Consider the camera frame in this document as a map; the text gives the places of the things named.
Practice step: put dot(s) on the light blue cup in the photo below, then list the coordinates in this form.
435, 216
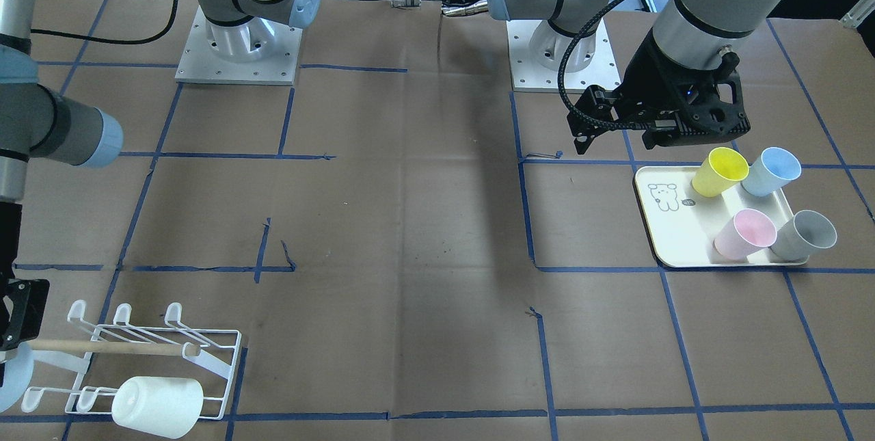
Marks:
773, 169
18, 366

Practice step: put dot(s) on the grey plastic cup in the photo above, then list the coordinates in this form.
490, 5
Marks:
806, 233

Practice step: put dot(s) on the pink plastic cup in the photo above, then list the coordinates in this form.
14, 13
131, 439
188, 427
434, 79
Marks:
747, 232

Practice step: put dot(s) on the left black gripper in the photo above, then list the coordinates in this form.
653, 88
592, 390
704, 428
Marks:
648, 77

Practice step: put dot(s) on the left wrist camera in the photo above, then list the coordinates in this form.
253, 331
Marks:
711, 110

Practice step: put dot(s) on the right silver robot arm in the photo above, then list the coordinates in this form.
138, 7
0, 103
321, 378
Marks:
57, 57

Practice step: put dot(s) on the white plastic cup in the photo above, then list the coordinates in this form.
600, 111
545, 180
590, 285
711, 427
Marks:
166, 407

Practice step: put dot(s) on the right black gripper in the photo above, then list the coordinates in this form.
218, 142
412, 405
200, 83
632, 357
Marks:
15, 314

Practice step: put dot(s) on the cream plastic tray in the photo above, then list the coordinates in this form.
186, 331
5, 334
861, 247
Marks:
682, 224

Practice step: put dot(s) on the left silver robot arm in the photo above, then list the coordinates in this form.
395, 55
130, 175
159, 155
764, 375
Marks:
695, 33

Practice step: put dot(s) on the yellow plastic cup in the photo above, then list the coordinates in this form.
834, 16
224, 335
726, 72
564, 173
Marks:
721, 170

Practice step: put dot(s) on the white wire cup rack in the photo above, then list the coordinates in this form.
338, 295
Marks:
86, 371

